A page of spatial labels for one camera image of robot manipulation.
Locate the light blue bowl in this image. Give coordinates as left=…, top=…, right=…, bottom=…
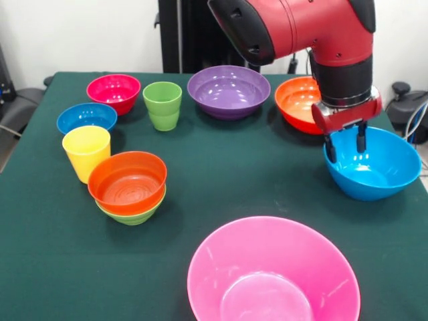
left=322, top=126, right=423, bottom=202

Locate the large orange bowl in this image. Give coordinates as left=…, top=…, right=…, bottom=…
left=274, top=76, right=324, bottom=136

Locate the small green bowl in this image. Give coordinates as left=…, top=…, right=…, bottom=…
left=95, top=185, right=167, bottom=226

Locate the green cup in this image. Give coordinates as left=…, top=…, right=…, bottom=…
left=142, top=82, right=183, bottom=132

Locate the dark green tablecloth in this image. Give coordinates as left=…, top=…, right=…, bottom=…
left=0, top=71, right=428, bottom=321

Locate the small orange bowl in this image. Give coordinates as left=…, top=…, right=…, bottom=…
left=87, top=150, right=168, bottom=216

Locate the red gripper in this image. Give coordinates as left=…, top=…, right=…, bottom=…
left=311, top=86, right=383, bottom=164

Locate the small dark blue bowl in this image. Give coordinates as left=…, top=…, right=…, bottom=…
left=56, top=102, right=118, bottom=134

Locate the large pink bowl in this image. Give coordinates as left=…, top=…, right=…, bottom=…
left=186, top=216, right=362, bottom=321

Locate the yellow cup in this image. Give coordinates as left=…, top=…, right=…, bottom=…
left=62, top=126, right=112, bottom=185

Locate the floor cable bundle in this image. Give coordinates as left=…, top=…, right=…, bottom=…
left=400, top=100, right=428, bottom=161

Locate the small crimson bowl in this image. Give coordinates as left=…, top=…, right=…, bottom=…
left=86, top=74, right=142, bottom=116

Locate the purple bowl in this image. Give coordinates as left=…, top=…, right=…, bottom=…
left=187, top=65, right=272, bottom=121

